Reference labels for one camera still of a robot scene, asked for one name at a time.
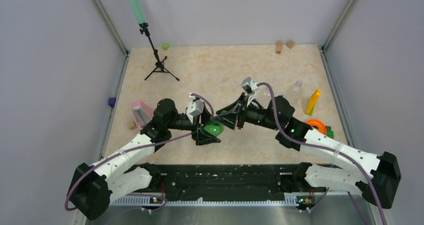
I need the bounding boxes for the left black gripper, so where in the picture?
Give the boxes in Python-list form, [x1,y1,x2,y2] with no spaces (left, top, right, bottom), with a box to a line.
[166,103,222,145]

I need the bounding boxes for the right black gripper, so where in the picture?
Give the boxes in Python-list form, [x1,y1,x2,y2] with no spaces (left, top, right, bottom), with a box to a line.
[213,92,282,131]

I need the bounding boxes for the green plastic bottle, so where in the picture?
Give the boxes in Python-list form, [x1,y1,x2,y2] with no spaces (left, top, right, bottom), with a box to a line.
[202,110,227,138]

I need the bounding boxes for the clear plastic bottle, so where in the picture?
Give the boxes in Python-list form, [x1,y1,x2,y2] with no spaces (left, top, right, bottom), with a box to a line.
[284,80,303,107]

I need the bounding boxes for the clear bottle blue-white cap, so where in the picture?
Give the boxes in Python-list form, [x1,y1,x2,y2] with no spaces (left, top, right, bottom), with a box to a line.
[255,85,272,105]

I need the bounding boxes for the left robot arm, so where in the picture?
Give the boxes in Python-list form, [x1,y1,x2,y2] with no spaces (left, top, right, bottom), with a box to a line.
[64,96,224,221]

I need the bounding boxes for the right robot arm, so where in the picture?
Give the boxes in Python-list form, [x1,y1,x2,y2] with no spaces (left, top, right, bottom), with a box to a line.
[216,93,402,209]

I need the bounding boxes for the pink toy toaster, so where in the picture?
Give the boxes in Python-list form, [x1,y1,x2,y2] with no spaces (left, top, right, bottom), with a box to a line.
[131,100,154,129]

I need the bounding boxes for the small wooden cube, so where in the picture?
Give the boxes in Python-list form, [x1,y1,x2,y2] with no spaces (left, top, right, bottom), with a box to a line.
[127,121,137,130]

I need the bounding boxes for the wooden block left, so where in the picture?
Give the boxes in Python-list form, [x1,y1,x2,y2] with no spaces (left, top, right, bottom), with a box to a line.
[275,40,284,55]

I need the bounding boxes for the wooden block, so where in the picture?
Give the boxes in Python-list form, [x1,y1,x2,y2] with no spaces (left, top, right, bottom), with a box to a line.
[286,40,296,49]
[275,40,284,55]

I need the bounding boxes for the black tripod green pole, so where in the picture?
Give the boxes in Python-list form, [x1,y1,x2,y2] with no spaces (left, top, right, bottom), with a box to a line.
[128,0,180,81]

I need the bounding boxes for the yellow green block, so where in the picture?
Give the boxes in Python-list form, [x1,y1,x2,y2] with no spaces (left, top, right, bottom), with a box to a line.
[305,89,322,116]

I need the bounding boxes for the orange tape dispenser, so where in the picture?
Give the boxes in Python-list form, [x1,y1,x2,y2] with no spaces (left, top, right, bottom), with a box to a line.
[306,119,327,135]

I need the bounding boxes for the wooden block right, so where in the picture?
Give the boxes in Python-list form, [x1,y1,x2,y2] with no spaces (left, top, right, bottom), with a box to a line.
[286,40,296,49]

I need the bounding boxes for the small green cap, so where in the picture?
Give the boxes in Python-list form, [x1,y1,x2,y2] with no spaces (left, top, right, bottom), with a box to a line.
[162,43,170,51]

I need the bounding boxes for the purple small object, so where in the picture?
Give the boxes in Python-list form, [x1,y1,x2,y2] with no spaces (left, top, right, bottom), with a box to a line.
[107,97,117,108]

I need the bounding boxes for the small green lego brick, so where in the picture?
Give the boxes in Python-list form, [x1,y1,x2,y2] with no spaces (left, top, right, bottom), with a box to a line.
[326,130,334,139]

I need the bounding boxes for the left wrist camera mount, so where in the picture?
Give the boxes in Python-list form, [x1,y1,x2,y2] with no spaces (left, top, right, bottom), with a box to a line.
[186,94,205,124]

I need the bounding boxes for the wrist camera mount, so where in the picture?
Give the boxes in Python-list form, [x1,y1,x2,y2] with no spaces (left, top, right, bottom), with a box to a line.
[241,77,259,108]
[186,94,205,124]

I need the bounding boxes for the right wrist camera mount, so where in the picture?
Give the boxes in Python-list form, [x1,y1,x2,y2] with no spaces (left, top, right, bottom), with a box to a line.
[241,77,259,108]

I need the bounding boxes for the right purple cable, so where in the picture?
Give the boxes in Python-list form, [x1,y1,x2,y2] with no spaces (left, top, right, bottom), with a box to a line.
[256,82,388,225]

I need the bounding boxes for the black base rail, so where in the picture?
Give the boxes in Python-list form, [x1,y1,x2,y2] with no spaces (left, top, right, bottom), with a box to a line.
[117,163,327,206]

